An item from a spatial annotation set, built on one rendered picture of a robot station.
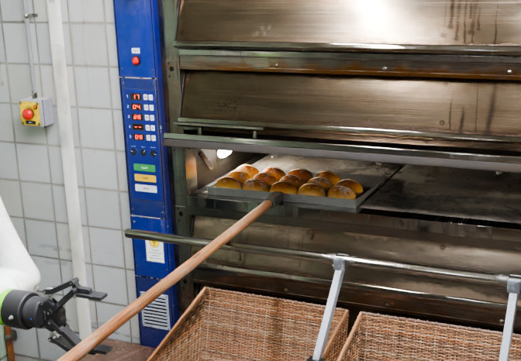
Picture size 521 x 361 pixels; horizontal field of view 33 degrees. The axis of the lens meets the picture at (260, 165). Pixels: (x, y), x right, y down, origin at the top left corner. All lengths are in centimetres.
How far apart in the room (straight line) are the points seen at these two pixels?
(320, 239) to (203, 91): 64
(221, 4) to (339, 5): 41
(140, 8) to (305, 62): 60
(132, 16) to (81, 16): 24
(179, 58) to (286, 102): 41
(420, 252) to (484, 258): 20
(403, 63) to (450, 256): 63
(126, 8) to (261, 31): 50
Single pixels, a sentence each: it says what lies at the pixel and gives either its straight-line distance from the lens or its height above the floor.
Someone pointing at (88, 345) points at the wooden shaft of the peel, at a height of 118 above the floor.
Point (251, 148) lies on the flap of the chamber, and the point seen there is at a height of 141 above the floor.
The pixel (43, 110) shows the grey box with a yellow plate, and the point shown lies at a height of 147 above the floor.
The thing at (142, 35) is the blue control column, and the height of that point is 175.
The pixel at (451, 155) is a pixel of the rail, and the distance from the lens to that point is 254.
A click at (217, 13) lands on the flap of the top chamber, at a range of 289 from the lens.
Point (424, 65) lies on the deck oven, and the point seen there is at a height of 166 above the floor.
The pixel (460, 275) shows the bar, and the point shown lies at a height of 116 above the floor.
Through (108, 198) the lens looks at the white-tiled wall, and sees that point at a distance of 326.
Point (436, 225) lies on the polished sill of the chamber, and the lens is 276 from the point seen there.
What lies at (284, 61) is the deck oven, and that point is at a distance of 280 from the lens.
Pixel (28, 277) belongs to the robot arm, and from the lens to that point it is 233.
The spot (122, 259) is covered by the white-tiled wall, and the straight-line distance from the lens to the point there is 332.
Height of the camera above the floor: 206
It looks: 15 degrees down
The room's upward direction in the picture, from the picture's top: 2 degrees counter-clockwise
